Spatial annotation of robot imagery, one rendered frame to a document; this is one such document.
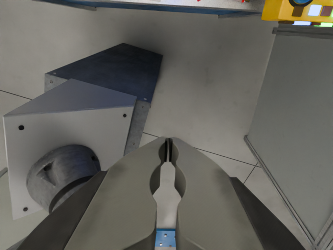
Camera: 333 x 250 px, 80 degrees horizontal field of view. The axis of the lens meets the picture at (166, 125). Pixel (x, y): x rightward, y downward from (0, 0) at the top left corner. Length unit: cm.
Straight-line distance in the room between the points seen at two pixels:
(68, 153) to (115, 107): 14
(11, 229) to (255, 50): 216
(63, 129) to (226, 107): 143
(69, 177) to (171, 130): 139
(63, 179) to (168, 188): 178
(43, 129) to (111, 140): 16
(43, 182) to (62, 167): 4
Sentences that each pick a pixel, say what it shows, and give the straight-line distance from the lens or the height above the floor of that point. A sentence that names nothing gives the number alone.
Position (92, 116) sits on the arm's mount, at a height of 115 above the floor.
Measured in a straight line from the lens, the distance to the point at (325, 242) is 118.
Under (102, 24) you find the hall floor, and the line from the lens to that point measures 161.
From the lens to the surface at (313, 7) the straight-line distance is 54.
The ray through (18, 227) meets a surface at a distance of 193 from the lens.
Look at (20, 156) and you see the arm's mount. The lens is 47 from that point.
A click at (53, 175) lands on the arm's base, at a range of 46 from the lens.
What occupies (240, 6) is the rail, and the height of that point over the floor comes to 86.
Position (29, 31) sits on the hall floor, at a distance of 184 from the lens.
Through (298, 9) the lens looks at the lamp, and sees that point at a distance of 53.
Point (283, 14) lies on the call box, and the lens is 52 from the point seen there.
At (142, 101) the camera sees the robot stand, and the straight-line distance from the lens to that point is 58.
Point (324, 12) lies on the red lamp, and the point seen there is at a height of 108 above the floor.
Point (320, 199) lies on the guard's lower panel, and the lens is 116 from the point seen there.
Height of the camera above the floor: 154
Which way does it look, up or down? 63 degrees down
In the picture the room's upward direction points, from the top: 177 degrees counter-clockwise
